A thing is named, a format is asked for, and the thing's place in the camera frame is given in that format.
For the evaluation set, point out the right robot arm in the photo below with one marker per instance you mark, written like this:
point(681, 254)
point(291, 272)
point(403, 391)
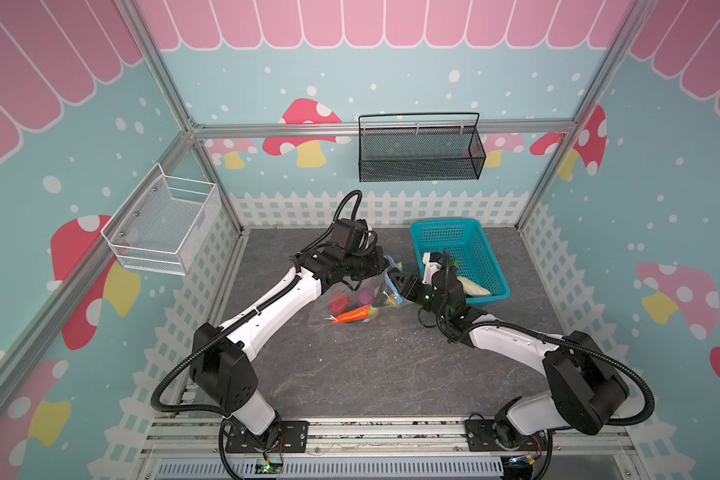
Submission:
point(586, 388)

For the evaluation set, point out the white wire mesh basket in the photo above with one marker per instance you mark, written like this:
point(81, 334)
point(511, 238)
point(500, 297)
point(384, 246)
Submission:
point(163, 224)

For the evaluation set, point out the teal plastic basket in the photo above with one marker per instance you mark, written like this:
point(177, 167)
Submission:
point(469, 248)

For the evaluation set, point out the yellow toy potato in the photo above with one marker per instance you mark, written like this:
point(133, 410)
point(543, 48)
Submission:
point(389, 297)

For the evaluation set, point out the orange toy carrot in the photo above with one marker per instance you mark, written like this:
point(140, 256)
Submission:
point(360, 314)

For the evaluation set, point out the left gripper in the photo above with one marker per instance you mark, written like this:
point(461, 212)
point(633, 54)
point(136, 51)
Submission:
point(378, 267)

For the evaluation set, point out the white perforated cable tray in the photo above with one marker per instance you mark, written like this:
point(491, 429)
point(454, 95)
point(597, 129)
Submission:
point(373, 468)

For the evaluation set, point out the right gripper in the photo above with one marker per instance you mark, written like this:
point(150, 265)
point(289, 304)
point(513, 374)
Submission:
point(409, 285)

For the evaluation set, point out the black wire mesh basket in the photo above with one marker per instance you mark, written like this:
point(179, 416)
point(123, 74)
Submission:
point(428, 146)

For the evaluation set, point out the purple toy onion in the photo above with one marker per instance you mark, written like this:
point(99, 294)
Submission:
point(366, 296)

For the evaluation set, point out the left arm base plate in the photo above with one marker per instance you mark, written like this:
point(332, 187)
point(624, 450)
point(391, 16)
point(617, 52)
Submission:
point(280, 437)

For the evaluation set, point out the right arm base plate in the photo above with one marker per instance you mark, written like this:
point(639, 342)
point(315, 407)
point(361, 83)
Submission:
point(487, 435)

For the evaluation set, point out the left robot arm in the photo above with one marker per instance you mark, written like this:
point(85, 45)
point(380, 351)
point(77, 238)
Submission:
point(221, 358)

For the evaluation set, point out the white toy daikon radish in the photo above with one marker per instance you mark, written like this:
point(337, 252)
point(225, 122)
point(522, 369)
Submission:
point(472, 289)

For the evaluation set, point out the clear zip top bag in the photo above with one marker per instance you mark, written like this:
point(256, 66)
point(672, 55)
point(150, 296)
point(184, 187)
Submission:
point(320, 313)

